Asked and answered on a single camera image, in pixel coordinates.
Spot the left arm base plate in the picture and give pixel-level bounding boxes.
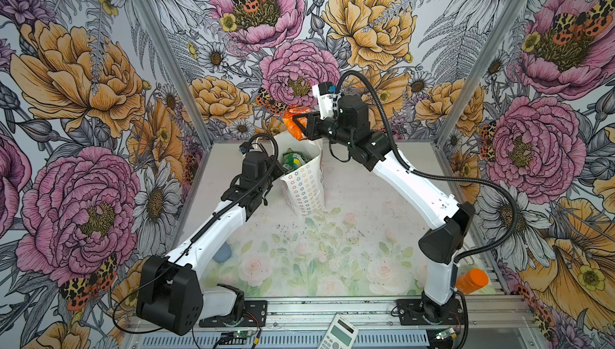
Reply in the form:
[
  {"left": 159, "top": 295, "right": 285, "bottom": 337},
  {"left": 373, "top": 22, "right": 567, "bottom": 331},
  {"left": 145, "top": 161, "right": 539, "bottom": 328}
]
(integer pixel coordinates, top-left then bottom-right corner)
[{"left": 198, "top": 300, "right": 268, "bottom": 328}]

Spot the orange bottle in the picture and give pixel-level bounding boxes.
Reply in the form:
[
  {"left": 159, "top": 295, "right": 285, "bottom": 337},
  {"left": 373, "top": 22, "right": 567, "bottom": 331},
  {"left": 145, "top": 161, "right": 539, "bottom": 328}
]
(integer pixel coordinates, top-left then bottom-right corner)
[{"left": 456, "top": 268, "right": 489, "bottom": 295}]

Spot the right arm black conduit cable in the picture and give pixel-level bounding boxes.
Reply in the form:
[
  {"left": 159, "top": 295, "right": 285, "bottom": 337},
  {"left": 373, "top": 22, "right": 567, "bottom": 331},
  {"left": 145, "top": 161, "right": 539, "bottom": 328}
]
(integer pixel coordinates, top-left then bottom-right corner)
[{"left": 335, "top": 69, "right": 519, "bottom": 263}]

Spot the green circuit board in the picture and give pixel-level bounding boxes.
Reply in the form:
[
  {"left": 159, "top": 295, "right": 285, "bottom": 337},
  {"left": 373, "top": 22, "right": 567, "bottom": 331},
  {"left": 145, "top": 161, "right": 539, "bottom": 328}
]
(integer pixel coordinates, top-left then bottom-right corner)
[{"left": 218, "top": 330, "right": 262, "bottom": 346}]

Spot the aluminium front rail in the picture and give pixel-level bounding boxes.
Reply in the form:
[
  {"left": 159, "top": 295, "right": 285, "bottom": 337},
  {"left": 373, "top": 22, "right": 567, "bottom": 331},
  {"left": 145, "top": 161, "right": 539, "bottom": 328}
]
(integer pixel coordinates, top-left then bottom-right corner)
[{"left": 122, "top": 295, "right": 537, "bottom": 333}]

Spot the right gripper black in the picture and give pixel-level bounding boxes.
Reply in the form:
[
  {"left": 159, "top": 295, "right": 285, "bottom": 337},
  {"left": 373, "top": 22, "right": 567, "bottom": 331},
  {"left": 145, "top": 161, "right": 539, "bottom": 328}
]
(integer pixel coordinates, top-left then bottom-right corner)
[{"left": 294, "top": 110, "right": 356, "bottom": 145}]

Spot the orange red snack packet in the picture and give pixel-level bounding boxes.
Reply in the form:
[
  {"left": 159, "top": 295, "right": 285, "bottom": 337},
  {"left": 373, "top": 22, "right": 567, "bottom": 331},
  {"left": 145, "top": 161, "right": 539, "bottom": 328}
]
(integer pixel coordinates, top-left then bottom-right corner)
[{"left": 283, "top": 105, "right": 312, "bottom": 141}]

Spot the green snack packet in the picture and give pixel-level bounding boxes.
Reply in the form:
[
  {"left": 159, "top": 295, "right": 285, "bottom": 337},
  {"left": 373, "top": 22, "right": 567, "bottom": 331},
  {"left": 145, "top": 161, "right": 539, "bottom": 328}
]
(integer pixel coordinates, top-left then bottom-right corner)
[{"left": 282, "top": 149, "right": 311, "bottom": 173}]

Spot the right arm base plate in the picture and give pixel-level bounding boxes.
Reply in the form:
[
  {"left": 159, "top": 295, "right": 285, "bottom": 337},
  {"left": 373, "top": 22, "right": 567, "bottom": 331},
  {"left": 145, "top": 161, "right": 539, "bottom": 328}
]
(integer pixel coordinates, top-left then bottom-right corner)
[{"left": 390, "top": 297, "right": 467, "bottom": 326}]

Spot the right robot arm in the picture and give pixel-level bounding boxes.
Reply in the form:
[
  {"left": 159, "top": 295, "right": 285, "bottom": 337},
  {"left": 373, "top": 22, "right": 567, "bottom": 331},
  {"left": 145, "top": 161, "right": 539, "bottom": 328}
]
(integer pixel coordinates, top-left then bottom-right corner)
[{"left": 283, "top": 96, "right": 474, "bottom": 324}]

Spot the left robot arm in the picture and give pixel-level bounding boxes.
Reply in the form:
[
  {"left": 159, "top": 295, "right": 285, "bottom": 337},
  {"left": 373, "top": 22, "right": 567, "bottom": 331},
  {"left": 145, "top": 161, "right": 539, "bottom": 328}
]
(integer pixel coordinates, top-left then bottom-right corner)
[{"left": 135, "top": 150, "right": 284, "bottom": 336}]

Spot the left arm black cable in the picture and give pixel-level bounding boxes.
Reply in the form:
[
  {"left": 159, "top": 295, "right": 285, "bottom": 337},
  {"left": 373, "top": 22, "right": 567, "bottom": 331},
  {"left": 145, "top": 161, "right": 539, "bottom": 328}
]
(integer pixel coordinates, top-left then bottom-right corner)
[{"left": 111, "top": 132, "right": 280, "bottom": 335}]

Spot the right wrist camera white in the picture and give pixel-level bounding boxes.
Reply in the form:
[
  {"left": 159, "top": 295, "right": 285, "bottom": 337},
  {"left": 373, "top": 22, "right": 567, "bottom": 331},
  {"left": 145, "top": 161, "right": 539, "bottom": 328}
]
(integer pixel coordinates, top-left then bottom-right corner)
[{"left": 312, "top": 82, "right": 341, "bottom": 120}]

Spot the white paper bag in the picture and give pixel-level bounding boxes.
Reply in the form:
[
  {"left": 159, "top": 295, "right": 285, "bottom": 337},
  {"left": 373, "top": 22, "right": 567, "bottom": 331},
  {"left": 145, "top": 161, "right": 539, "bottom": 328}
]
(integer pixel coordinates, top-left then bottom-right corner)
[{"left": 275, "top": 132, "right": 325, "bottom": 216}]

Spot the blue grey oval case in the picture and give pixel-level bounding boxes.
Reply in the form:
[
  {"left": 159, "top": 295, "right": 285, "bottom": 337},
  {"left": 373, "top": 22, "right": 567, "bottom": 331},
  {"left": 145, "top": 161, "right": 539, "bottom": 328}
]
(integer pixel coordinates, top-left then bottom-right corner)
[{"left": 212, "top": 243, "right": 232, "bottom": 264}]

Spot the white calculator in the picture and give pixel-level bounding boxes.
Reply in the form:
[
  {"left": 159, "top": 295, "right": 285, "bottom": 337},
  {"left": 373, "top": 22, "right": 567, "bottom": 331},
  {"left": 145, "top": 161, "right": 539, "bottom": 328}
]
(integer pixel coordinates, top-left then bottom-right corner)
[{"left": 318, "top": 314, "right": 359, "bottom": 349}]

